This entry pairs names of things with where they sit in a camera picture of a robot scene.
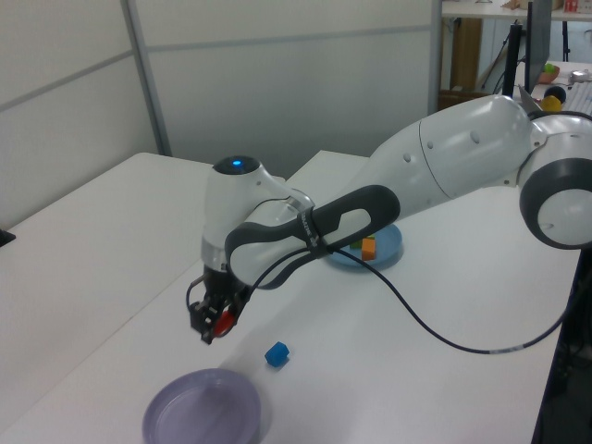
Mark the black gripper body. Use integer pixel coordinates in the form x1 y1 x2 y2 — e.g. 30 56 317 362
203 268 249 313

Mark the red cylinder block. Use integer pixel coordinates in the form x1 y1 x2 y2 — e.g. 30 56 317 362
213 308 235 338

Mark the small blue block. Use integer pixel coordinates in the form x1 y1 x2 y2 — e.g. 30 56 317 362
264 340 290 369

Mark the purple plate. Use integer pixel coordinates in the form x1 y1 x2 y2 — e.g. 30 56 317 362
142 367 263 444

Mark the blue plate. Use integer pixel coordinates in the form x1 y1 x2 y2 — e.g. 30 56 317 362
323 225 403 274

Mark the brown cardboard box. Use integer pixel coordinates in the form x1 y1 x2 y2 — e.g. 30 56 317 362
438 89 491 111

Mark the brown wooden panel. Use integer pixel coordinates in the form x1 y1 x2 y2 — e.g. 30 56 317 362
450 18 484 92

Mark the black monitor stand pole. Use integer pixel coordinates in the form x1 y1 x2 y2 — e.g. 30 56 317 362
501 22 527 99

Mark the dark computer monitor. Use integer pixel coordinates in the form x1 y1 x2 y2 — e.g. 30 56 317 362
525 0 554 96

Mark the black cable strap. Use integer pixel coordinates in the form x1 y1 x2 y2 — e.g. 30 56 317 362
298 207 335 255

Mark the grey partition post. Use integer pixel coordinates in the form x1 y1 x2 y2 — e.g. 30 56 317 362
426 0 446 115
120 0 173 158

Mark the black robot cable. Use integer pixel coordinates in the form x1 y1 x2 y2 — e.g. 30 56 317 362
186 244 573 356

